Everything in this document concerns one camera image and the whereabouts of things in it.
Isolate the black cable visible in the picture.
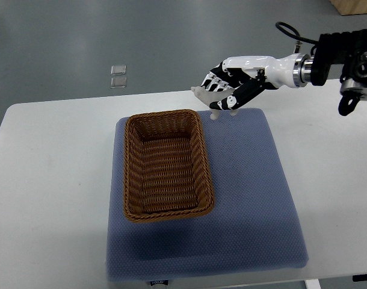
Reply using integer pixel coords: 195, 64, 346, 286
275, 21, 319, 52

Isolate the wooden box corner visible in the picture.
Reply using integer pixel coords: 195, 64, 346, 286
330, 0, 367, 16

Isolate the blue padded mat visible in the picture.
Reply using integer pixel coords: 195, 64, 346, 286
106, 108, 308, 282

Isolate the brown wicker basket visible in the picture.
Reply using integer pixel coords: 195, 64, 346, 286
123, 110, 215, 223

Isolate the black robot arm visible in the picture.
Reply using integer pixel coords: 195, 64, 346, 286
301, 29, 367, 116

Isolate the white table leg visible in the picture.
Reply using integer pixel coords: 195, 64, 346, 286
304, 278, 322, 289

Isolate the white bear figurine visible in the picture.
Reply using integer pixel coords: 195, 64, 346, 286
191, 86, 238, 120

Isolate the upper floor outlet plate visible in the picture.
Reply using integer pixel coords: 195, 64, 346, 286
111, 64, 126, 75

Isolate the black white robotic hand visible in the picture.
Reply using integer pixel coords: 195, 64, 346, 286
201, 53, 311, 111

